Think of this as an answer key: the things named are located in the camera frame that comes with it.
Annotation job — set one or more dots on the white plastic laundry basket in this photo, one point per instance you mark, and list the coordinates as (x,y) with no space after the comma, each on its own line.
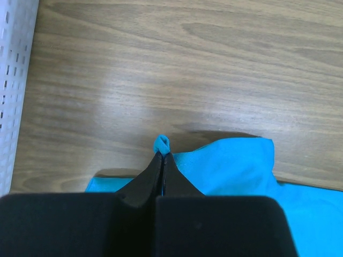
(17,30)

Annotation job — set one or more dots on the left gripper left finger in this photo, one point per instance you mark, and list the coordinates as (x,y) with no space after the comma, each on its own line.
(83,224)

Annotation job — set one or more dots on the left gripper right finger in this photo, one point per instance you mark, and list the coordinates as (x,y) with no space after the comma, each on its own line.
(188,223)

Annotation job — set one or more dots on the teal polo shirt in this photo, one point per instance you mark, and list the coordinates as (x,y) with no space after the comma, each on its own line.
(243,167)

